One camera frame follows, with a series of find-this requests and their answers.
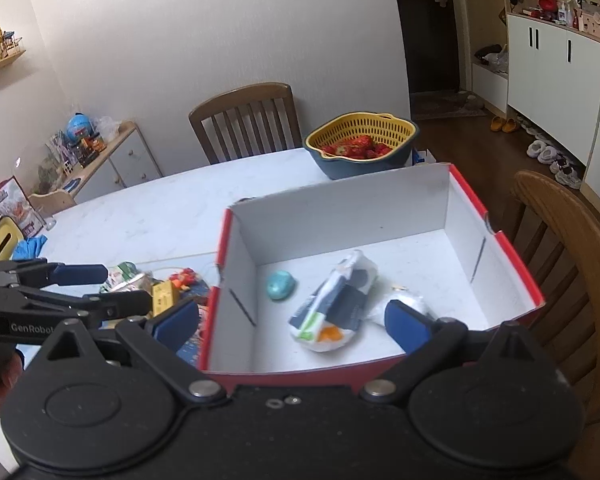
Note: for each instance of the blue cloth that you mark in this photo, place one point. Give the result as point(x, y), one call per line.
point(28, 249)

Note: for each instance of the wall wooden shelf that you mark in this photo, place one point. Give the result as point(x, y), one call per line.
point(12, 53)

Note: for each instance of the yellow tissue box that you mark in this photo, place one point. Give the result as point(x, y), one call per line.
point(10, 237)

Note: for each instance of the white shoes on floor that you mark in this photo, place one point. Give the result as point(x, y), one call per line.
point(563, 171)

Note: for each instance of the red orange keychain figure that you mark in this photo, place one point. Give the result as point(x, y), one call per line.
point(185, 279)

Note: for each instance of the yellow small box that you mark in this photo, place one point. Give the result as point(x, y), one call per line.
point(165, 295)

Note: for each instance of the wooden chair near box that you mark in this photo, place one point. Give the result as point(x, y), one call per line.
point(558, 238)

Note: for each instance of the small white drawer cabinet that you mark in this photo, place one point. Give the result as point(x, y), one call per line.
point(125, 162)

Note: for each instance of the strawberries in basket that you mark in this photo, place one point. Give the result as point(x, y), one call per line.
point(360, 147)

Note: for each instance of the embroidered white green sachet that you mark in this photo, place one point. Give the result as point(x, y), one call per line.
point(125, 277)

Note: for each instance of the white cabinet row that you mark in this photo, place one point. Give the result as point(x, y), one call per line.
point(552, 79)

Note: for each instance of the red white snack package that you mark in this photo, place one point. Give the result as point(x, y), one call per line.
point(15, 205)

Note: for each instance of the yellow blue strainer basket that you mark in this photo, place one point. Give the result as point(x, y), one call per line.
point(396, 132)

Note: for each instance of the left human hand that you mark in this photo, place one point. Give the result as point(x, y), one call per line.
point(10, 374)

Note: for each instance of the wooden chair far side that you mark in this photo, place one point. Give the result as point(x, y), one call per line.
point(253, 120)

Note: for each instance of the red white cardboard box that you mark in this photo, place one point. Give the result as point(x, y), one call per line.
point(305, 274)

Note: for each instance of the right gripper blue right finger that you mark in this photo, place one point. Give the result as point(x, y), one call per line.
point(409, 328)

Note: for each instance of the turquoise egg-shaped toy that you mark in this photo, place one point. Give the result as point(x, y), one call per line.
point(280, 285)

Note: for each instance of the yellow slippers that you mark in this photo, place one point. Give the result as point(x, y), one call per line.
point(500, 124)

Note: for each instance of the blue globe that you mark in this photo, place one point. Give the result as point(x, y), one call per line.
point(79, 127)

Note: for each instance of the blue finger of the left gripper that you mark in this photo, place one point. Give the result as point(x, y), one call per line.
point(78, 274)

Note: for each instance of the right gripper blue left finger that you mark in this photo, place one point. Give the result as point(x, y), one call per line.
point(174, 326)

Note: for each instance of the white packet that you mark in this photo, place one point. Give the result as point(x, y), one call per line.
point(377, 311)

